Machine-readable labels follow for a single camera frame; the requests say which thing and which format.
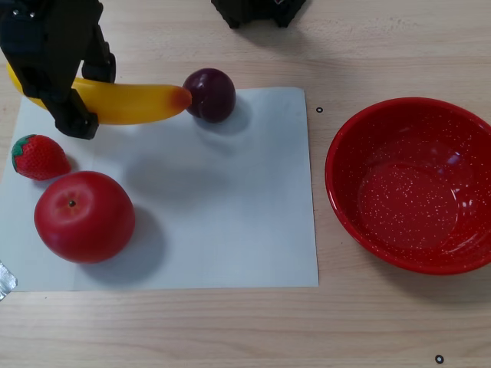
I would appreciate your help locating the red toy apple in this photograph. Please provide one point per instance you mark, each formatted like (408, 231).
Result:
(84, 218)

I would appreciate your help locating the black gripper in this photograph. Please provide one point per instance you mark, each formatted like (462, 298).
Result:
(57, 100)

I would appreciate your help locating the grey tape piece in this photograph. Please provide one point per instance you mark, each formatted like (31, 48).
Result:
(5, 281)

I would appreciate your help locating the yellow toy banana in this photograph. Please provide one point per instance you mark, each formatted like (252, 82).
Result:
(134, 103)

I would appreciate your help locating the white paper sheet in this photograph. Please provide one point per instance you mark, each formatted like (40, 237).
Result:
(211, 211)

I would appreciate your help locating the dark purple toy plum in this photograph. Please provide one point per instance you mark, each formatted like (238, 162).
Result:
(211, 96)

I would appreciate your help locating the red toy strawberry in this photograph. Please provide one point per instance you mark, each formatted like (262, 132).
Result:
(42, 159)

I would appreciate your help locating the red speckled bowl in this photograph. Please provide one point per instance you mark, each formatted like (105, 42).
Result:
(406, 199)

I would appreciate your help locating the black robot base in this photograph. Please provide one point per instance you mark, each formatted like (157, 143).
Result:
(253, 11)

